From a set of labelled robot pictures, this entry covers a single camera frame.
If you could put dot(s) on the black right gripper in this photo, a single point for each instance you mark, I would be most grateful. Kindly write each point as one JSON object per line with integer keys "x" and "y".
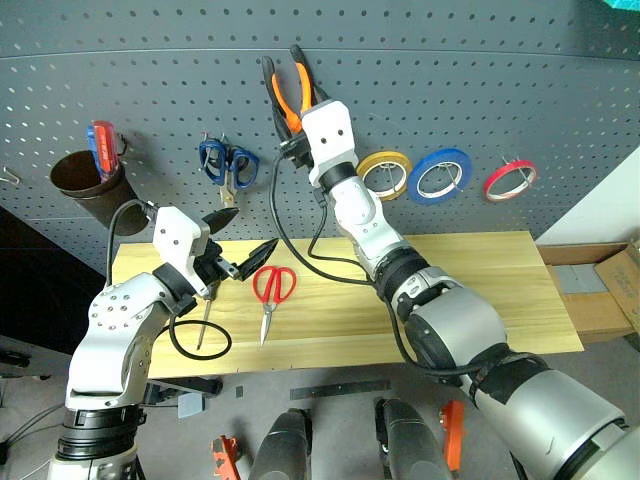
{"x": 297, "y": 150}

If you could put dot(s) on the dark grey rounded shape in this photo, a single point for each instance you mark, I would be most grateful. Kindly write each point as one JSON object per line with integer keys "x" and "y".
{"x": 282, "y": 445}
{"x": 407, "y": 440}

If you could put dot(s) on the orange black clamp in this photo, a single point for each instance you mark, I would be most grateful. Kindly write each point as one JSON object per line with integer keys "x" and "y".
{"x": 225, "y": 457}
{"x": 454, "y": 435}

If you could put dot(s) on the yellow tape roll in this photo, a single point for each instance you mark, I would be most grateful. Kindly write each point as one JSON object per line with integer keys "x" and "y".
{"x": 385, "y": 156}

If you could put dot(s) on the blue tape roll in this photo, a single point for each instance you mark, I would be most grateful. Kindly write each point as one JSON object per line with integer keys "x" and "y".
{"x": 450, "y": 152}

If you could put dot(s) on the teal object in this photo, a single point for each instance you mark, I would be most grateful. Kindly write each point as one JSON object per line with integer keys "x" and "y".
{"x": 625, "y": 3}

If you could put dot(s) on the red tape roll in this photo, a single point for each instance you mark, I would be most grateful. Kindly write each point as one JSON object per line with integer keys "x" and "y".
{"x": 507, "y": 166}

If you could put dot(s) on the dark grey pegboard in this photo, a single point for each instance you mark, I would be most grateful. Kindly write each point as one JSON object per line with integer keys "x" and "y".
{"x": 450, "y": 100}

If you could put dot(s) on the grey square pad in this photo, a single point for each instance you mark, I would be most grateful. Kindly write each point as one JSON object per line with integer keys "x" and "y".
{"x": 191, "y": 406}

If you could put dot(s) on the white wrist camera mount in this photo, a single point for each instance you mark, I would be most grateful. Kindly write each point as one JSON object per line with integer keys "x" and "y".
{"x": 172, "y": 235}
{"x": 327, "y": 130}

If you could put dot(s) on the black flat metal bar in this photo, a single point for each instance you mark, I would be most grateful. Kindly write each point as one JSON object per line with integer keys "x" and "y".
{"x": 340, "y": 390}

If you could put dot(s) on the black table bracket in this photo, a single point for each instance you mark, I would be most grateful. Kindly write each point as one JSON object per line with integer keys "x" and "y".
{"x": 195, "y": 386}

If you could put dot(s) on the folded brown cardboard sheet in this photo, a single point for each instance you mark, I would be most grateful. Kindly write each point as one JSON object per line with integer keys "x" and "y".
{"x": 620, "y": 280}

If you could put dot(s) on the large open cardboard box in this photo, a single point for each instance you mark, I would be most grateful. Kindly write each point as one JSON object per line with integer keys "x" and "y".
{"x": 595, "y": 315}

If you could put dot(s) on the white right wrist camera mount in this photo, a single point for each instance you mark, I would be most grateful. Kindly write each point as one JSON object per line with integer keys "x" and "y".
{"x": 327, "y": 130}

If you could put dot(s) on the black cabinet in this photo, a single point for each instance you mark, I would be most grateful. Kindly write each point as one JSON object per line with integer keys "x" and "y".
{"x": 40, "y": 290}

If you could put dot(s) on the small black block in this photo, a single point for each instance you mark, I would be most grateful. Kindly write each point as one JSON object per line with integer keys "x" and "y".
{"x": 239, "y": 392}

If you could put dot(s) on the brown metal cup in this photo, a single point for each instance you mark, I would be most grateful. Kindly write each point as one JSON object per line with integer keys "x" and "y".
{"x": 100, "y": 200}

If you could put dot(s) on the screwdriver with metal shaft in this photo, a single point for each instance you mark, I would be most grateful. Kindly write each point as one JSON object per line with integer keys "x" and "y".
{"x": 202, "y": 325}

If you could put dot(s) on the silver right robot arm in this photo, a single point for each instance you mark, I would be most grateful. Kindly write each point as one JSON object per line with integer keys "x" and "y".
{"x": 450, "y": 325}

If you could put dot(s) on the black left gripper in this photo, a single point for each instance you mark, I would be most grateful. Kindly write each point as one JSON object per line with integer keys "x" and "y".
{"x": 210, "y": 265}

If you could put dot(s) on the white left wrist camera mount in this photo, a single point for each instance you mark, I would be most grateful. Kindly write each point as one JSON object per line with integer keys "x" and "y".
{"x": 172, "y": 235}

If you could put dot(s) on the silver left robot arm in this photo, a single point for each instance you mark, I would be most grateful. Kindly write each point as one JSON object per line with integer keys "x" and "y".
{"x": 115, "y": 320}

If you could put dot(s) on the silver pegboard hook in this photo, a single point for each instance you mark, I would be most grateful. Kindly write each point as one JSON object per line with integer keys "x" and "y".
{"x": 10, "y": 176}
{"x": 212, "y": 136}
{"x": 395, "y": 177}
{"x": 520, "y": 165}
{"x": 457, "y": 177}

